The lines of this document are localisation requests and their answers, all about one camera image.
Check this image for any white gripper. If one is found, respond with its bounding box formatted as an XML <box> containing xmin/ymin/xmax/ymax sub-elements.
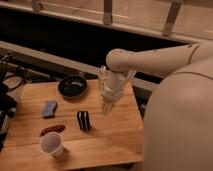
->
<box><xmin>101</xmin><ymin>71</ymin><xmax>126</xmax><ymax>114</ymax></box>

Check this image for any black and white eraser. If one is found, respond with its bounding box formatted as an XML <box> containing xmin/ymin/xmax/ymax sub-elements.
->
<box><xmin>77</xmin><ymin>111</ymin><xmax>91</xmax><ymax>131</ymax></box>

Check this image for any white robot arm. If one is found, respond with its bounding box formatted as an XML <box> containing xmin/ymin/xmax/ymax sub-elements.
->
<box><xmin>102</xmin><ymin>42</ymin><xmax>213</xmax><ymax>171</ymax></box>

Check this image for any clear glass bottle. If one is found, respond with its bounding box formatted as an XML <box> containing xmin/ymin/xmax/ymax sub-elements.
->
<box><xmin>98</xmin><ymin>66</ymin><xmax>107</xmax><ymax>90</ymax></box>

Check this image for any black bowl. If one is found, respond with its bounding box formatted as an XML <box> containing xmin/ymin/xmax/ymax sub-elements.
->
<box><xmin>58</xmin><ymin>75</ymin><xmax>87</xmax><ymax>98</ymax></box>

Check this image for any wooden table board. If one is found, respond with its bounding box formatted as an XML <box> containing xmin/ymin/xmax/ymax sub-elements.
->
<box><xmin>0</xmin><ymin>80</ymin><xmax>143</xmax><ymax>171</ymax></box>

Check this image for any blue sponge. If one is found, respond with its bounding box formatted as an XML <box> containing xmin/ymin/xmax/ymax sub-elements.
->
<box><xmin>42</xmin><ymin>100</ymin><xmax>57</xmax><ymax>118</ymax></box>

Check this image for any white paper cup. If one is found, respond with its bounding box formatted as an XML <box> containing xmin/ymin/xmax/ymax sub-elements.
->
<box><xmin>40</xmin><ymin>132</ymin><xmax>63</xmax><ymax>157</ymax></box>

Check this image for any black equipment with cables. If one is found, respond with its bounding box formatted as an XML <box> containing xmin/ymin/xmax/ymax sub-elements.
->
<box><xmin>0</xmin><ymin>53</ymin><xmax>25</xmax><ymax>152</ymax></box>

